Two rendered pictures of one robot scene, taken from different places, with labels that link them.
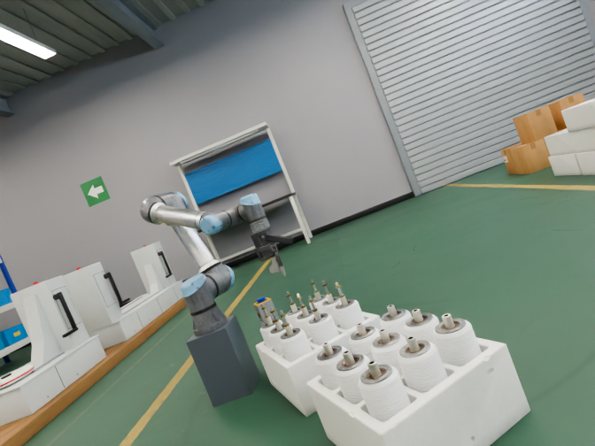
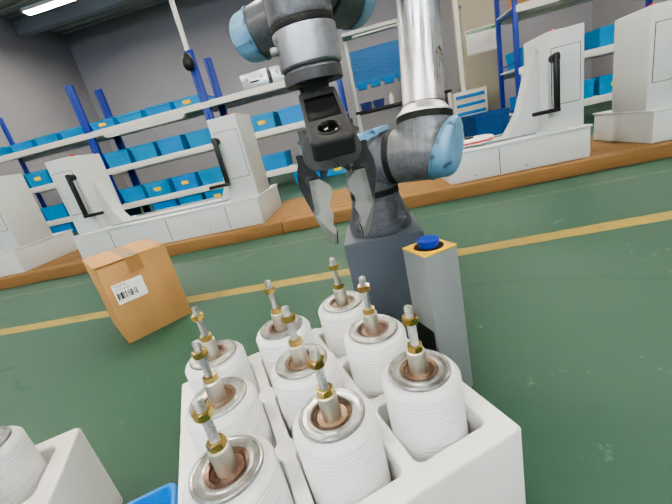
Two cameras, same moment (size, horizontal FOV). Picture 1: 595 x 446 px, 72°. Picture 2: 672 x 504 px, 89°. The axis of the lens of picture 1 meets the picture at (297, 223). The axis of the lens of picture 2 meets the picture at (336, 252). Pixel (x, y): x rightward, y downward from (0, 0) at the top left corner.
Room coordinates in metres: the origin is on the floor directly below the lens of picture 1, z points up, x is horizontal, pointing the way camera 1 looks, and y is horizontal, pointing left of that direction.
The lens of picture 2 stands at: (1.68, -0.32, 0.54)
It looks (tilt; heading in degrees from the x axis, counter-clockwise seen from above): 19 degrees down; 93
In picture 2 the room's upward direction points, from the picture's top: 13 degrees counter-clockwise
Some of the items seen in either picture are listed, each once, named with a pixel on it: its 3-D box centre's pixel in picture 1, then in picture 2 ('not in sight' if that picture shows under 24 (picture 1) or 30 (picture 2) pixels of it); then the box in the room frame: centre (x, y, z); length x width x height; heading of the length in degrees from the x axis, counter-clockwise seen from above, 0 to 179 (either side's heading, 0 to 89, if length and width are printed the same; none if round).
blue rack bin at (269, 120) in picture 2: not in sight; (266, 122); (0.87, 4.93, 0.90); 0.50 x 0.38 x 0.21; 84
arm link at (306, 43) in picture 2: (259, 226); (305, 53); (1.67, 0.15, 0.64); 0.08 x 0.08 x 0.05
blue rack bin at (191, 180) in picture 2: not in sight; (192, 180); (-0.48, 5.08, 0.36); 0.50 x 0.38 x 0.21; 84
